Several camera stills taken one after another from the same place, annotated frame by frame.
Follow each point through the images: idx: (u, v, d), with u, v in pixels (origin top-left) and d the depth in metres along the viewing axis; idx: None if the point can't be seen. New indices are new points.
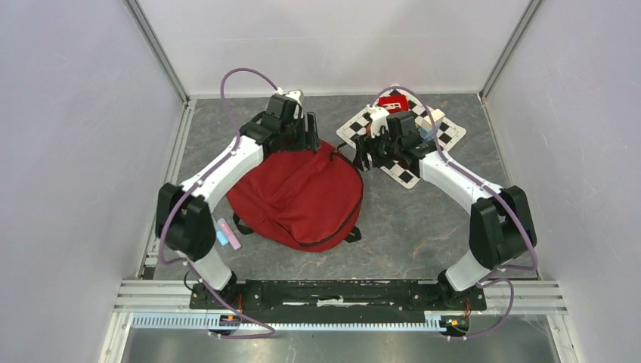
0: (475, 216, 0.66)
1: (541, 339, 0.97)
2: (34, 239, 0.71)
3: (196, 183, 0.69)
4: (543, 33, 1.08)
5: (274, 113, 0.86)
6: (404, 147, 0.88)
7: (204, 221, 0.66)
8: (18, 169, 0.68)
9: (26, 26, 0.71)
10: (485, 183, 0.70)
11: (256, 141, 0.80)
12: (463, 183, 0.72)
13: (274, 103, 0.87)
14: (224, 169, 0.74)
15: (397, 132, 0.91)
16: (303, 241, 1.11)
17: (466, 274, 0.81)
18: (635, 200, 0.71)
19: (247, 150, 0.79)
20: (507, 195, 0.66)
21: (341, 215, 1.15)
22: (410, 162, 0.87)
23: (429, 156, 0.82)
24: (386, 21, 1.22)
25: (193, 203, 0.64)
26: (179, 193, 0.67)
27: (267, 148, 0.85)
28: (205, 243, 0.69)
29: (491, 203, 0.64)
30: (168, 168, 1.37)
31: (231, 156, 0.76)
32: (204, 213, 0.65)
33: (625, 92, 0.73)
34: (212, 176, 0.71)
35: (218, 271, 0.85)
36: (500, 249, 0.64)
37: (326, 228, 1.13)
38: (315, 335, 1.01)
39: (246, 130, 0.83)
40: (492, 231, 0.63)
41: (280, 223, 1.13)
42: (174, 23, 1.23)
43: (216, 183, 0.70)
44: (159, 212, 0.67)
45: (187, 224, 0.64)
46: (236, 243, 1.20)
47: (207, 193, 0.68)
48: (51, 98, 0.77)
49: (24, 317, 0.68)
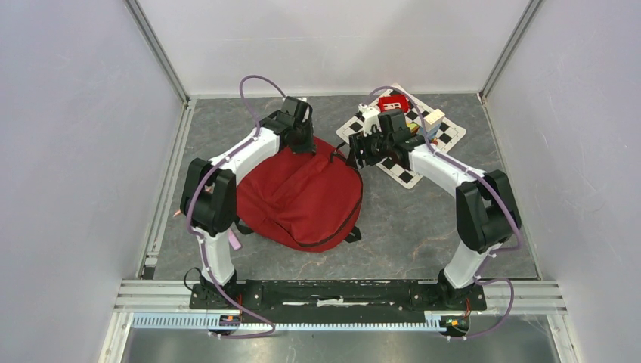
0: (459, 199, 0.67)
1: (542, 339, 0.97)
2: (34, 238, 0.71)
3: (224, 159, 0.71)
4: (543, 33, 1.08)
5: (288, 111, 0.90)
6: (394, 144, 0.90)
7: (229, 193, 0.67)
8: (18, 168, 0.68)
9: (26, 25, 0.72)
10: (470, 169, 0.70)
11: (274, 131, 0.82)
12: (450, 170, 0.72)
13: (287, 103, 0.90)
14: (249, 150, 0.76)
15: (388, 129, 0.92)
16: (303, 242, 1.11)
17: (461, 268, 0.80)
18: (634, 200, 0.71)
19: (267, 137, 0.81)
20: (490, 179, 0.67)
21: (341, 215, 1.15)
22: (401, 157, 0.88)
23: (416, 148, 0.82)
24: (386, 22, 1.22)
25: (222, 175, 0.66)
26: (208, 169, 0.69)
27: (283, 142, 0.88)
28: (228, 218, 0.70)
29: (475, 186, 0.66)
30: (168, 169, 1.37)
31: (253, 141, 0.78)
32: (231, 185, 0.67)
33: (626, 91, 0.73)
34: (237, 156, 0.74)
35: (224, 264, 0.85)
36: (486, 231, 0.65)
37: (326, 228, 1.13)
38: (315, 335, 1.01)
39: (264, 123, 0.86)
40: (476, 213, 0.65)
41: (280, 223, 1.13)
42: (174, 24, 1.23)
43: (241, 161, 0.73)
44: (187, 185, 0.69)
45: (216, 195, 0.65)
46: (236, 243, 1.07)
47: (234, 168, 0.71)
48: (50, 98, 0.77)
49: (25, 316, 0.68)
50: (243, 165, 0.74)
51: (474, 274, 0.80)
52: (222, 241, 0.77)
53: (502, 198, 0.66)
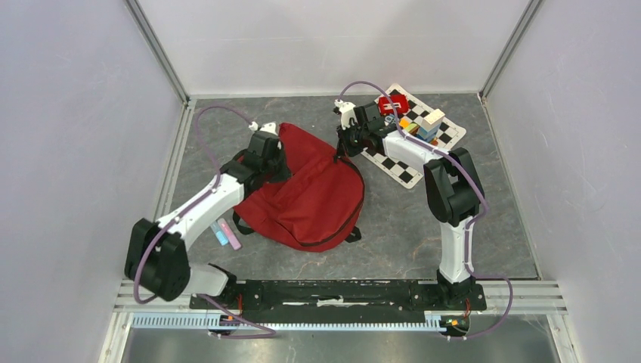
0: (426, 175, 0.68)
1: (542, 339, 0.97)
2: (35, 237, 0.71)
3: (173, 219, 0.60)
4: (543, 33, 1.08)
5: (255, 152, 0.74)
6: (370, 131, 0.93)
7: (179, 261, 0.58)
8: (19, 168, 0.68)
9: (26, 24, 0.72)
10: (435, 148, 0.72)
11: (238, 179, 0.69)
12: (419, 151, 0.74)
13: (254, 141, 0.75)
14: (205, 204, 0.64)
15: (363, 119, 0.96)
16: (305, 241, 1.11)
17: (448, 254, 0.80)
18: (633, 200, 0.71)
19: (230, 185, 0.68)
20: (454, 155, 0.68)
21: (342, 215, 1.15)
22: (375, 144, 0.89)
23: (390, 134, 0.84)
24: (386, 22, 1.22)
25: (171, 239, 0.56)
26: (155, 229, 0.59)
27: (249, 189, 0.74)
28: (181, 281, 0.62)
29: (440, 162, 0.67)
30: (168, 168, 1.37)
31: (212, 193, 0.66)
32: (181, 252, 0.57)
33: (625, 91, 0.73)
34: (191, 212, 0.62)
35: (211, 281, 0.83)
36: (452, 203, 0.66)
37: (326, 228, 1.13)
38: (315, 335, 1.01)
39: (227, 169, 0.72)
40: (441, 186, 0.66)
41: (280, 223, 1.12)
42: (174, 24, 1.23)
43: (195, 219, 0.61)
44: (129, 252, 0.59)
45: (162, 262, 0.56)
46: (236, 243, 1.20)
47: (185, 230, 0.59)
48: (51, 97, 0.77)
49: (26, 314, 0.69)
50: (199, 224, 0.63)
51: (465, 259, 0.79)
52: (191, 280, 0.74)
53: (466, 170, 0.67)
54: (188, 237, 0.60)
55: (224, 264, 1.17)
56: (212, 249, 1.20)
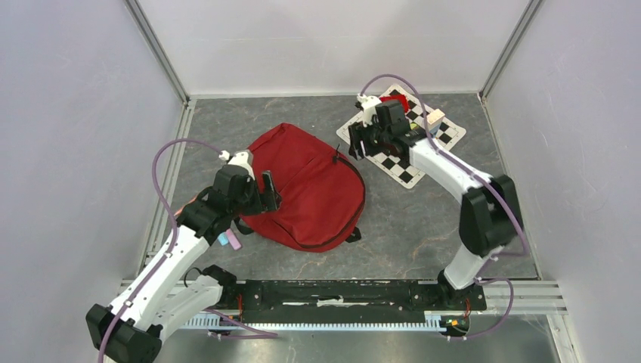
0: (465, 205, 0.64)
1: (541, 339, 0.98)
2: (35, 237, 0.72)
3: (126, 304, 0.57)
4: (543, 32, 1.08)
5: (219, 190, 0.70)
6: (392, 136, 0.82)
7: (141, 341, 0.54)
8: (19, 167, 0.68)
9: (26, 24, 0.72)
10: (475, 172, 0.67)
11: (197, 233, 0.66)
12: (455, 174, 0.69)
13: (219, 178, 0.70)
14: (159, 275, 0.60)
15: (386, 120, 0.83)
16: (305, 242, 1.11)
17: (461, 269, 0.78)
18: (634, 199, 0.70)
19: (186, 243, 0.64)
20: (497, 184, 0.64)
21: (343, 217, 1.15)
22: (400, 151, 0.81)
23: (419, 143, 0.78)
24: (387, 21, 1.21)
25: (125, 327, 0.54)
26: (110, 315, 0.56)
27: (213, 234, 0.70)
28: (152, 353, 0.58)
29: (481, 192, 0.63)
30: (168, 168, 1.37)
31: (166, 259, 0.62)
32: (139, 333, 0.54)
33: (625, 91, 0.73)
34: (145, 289, 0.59)
35: (200, 303, 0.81)
36: (489, 237, 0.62)
37: (327, 230, 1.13)
38: (315, 334, 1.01)
39: (186, 217, 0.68)
40: (481, 218, 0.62)
41: (280, 223, 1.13)
42: (174, 24, 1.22)
43: (150, 297, 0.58)
44: (93, 337, 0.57)
45: (120, 351, 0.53)
46: (236, 243, 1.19)
47: (139, 314, 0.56)
48: (51, 98, 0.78)
49: (26, 314, 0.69)
50: (156, 300, 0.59)
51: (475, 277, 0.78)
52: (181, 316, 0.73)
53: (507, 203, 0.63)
54: (145, 319, 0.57)
55: (224, 264, 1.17)
56: (212, 249, 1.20)
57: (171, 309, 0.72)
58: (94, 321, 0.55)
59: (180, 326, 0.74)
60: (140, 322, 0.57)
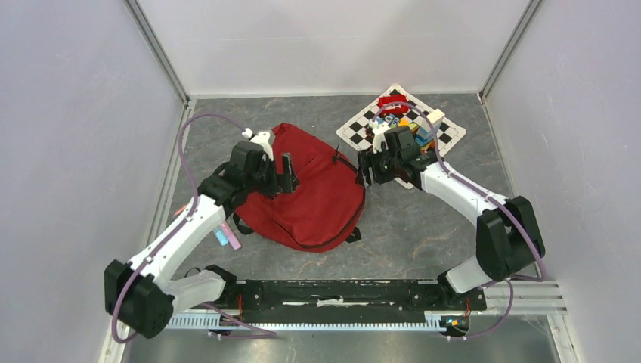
0: (482, 231, 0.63)
1: (541, 339, 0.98)
2: (35, 236, 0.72)
3: (146, 261, 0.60)
4: (543, 32, 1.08)
5: (236, 165, 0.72)
6: (403, 161, 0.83)
7: (157, 299, 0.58)
8: (19, 167, 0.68)
9: (26, 24, 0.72)
10: (490, 194, 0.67)
11: (216, 201, 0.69)
12: (469, 196, 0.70)
13: (235, 153, 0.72)
14: (180, 237, 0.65)
15: (395, 147, 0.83)
16: (305, 242, 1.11)
17: (467, 277, 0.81)
18: (634, 200, 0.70)
19: (205, 209, 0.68)
20: (513, 206, 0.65)
21: (343, 217, 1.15)
22: (410, 175, 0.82)
23: (429, 166, 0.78)
24: (387, 22, 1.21)
25: (143, 283, 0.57)
26: (128, 271, 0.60)
27: (230, 206, 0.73)
28: (163, 318, 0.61)
29: (497, 215, 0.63)
30: (168, 168, 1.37)
31: (186, 222, 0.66)
32: (156, 293, 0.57)
33: (626, 91, 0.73)
34: (165, 248, 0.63)
35: (205, 290, 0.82)
36: (509, 262, 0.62)
37: (327, 230, 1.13)
38: (315, 335, 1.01)
39: (205, 187, 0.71)
40: (500, 243, 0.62)
41: (280, 223, 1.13)
42: (174, 24, 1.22)
43: (168, 256, 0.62)
44: (108, 293, 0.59)
45: (136, 306, 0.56)
46: (236, 243, 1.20)
47: (158, 271, 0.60)
48: (51, 98, 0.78)
49: (26, 314, 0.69)
50: (174, 260, 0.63)
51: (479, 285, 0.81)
52: (185, 299, 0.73)
53: (524, 226, 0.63)
54: (162, 277, 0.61)
55: (224, 264, 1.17)
56: (212, 249, 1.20)
57: (179, 287, 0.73)
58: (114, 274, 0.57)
59: (186, 306, 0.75)
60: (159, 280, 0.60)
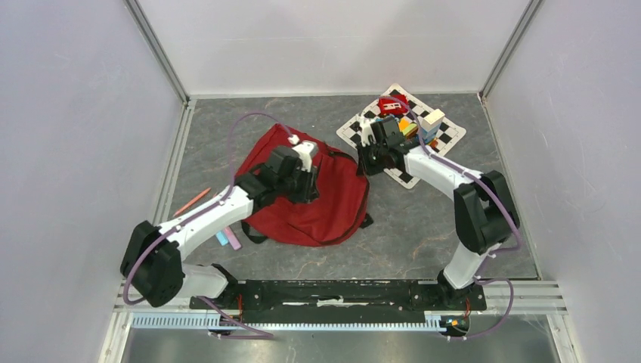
0: (459, 203, 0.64)
1: (541, 339, 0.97)
2: (34, 237, 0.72)
3: (174, 228, 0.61)
4: (543, 32, 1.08)
5: (271, 168, 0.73)
6: (388, 147, 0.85)
7: (172, 269, 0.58)
8: (19, 167, 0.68)
9: (26, 25, 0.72)
10: (466, 170, 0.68)
11: (249, 195, 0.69)
12: (447, 172, 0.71)
13: (273, 156, 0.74)
14: (209, 216, 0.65)
15: (381, 136, 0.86)
16: (326, 237, 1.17)
17: (461, 268, 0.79)
18: (634, 200, 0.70)
19: (238, 200, 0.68)
20: (488, 180, 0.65)
21: (352, 204, 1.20)
22: (395, 160, 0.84)
23: (412, 150, 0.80)
24: (387, 22, 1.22)
25: (166, 248, 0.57)
26: (155, 234, 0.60)
27: (258, 203, 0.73)
28: (171, 291, 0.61)
29: (472, 188, 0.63)
30: (168, 168, 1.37)
31: (218, 205, 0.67)
32: (175, 262, 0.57)
33: (625, 91, 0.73)
34: (194, 222, 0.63)
35: (208, 285, 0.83)
36: (485, 233, 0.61)
37: (342, 221, 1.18)
38: (315, 335, 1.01)
39: (240, 181, 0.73)
40: (475, 215, 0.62)
41: (298, 227, 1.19)
42: (174, 24, 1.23)
43: (196, 231, 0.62)
44: (128, 249, 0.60)
45: (153, 269, 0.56)
46: (236, 243, 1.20)
47: (184, 240, 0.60)
48: (51, 98, 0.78)
49: (26, 314, 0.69)
50: (198, 237, 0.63)
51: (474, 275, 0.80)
52: (188, 286, 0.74)
53: (500, 198, 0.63)
54: (184, 248, 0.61)
55: (225, 264, 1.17)
56: (212, 249, 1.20)
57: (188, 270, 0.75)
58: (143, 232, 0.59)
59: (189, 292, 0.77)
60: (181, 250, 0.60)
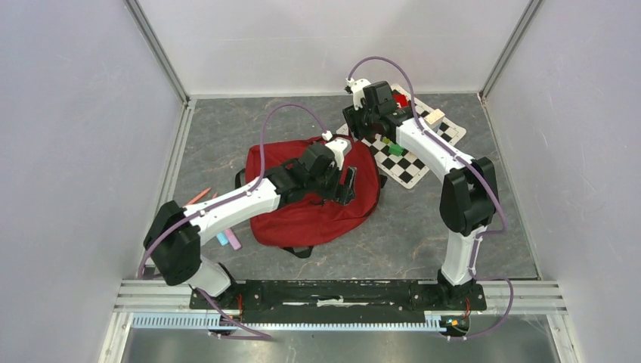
0: (446, 185, 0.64)
1: (541, 340, 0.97)
2: (34, 237, 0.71)
3: (199, 212, 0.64)
4: (543, 32, 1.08)
5: (304, 165, 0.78)
6: (380, 116, 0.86)
7: (190, 252, 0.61)
8: (18, 167, 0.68)
9: (26, 26, 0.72)
10: (458, 154, 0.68)
11: (277, 189, 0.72)
12: (440, 154, 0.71)
13: (307, 155, 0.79)
14: (234, 206, 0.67)
15: (373, 100, 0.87)
16: (366, 212, 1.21)
17: (454, 259, 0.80)
18: (634, 200, 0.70)
19: (265, 193, 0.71)
20: (477, 165, 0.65)
21: (370, 180, 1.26)
22: (387, 129, 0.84)
23: (406, 122, 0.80)
24: (387, 22, 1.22)
25: (187, 231, 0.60)
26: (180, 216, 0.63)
27: (286, 199, 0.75)
28: (186, 271, 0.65)
29: (462, 174, 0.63)
30: (168, 168, 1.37)
31: (245, 196, 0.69)
32: (193, 246, 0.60)
33: (625, 91, 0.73)
34: (218, 209, 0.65)
35: (213, 281, 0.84)
36: (466, 215, 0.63)
37: (370, 196, 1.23)
38: (315, 335, 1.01)
39: (270, 174, 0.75)
40: (462, 199, 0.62)
41: (337, 221, 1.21)
42: (174, 24, 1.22)
43: (219, 218, 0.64)
44: (153, 226, 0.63)
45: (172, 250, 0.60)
46: (236, 243, 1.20)
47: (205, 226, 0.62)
48: (51, 98, 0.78)
49: (26, 314, 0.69)
50: (220, 224, 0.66)
51: (469, 266, 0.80)
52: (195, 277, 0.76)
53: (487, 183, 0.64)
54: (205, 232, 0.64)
55: (225, 263, 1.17)
56: (212, 249, 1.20)
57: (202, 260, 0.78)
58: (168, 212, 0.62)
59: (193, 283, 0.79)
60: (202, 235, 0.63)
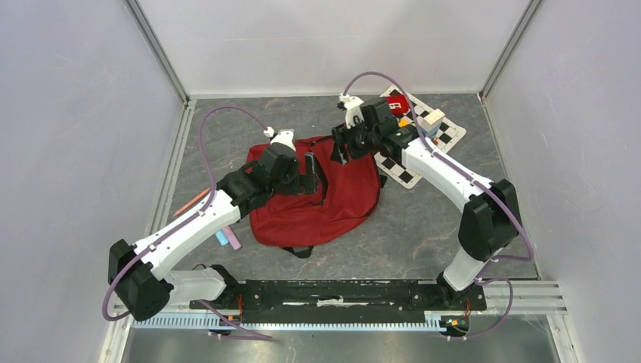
0: (466, 213, 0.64)
1: (541, 339, 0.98)
2: (34, 236, 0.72)
3: (149, 248, 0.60)
4: (543, 32, 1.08)
5: (264, 167, 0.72)
6: (382, 136, 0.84)
7: (150, 290, 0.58)
8: (19, 167, 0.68)
9: (26, 26, 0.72)
10: (475, 178, 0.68)
11: (233, 200, 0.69)
12: (455, 178, 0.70)
13: (266, 155, 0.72)
14: (187, 231, 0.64)
15: (373, 120, 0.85)
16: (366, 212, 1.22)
17: (462, 271, 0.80)
18: (634, 200, 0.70)
19: (221, 207, 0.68)
20: (497, 190, 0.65)
21: (370, 181, 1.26)
22: (390, 150, 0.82)
23: (412, 142, 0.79)
24: (386, 22, 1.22)
25: (140, 271, 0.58)
26: (131, 255, 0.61)
27: (247, 205, 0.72)
28: (157, 305, 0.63)
29: (483, 200, 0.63)
30: (168, 168, 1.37)
31: (198, 216, 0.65)
32: (150, 283, 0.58)
33: (625, 91, 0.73)
34: (171, 239, 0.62)
35: (202, 289, 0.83)
36: (491, 243, 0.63)
37: (370, 198, 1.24)
38: (315, 335, 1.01)
39: (224, 184, 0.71)
40: (485, 227, 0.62)
41: (338, 220, 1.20)
42: (174, 24, 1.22)
43: (173, 248, 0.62)
44: (109, 268, 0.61)
45: (131, 291, 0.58)
46: (236, 243, 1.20)
47: (158, 261, 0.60)
48: (51, 98, 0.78)
49: (26, 313, 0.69)
50: (178, 252, 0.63)
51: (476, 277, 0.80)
52: (181, 293, 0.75)
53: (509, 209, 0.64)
54: (162, 267, 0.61)
55: (225, 263, 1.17)
56: (212, 249, 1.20)
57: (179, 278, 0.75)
58: (119, 255, 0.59)
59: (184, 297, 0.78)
60: (158, 270, 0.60)
